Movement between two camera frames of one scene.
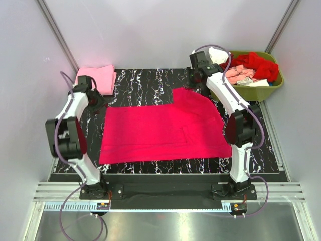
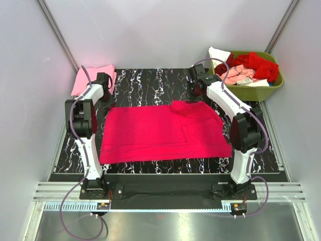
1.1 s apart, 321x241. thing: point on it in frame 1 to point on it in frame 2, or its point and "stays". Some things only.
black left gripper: (102, 102) to (109, 103)
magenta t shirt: (190, 128) stays
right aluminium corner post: (282, 25) stays
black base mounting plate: (167, 192) stays
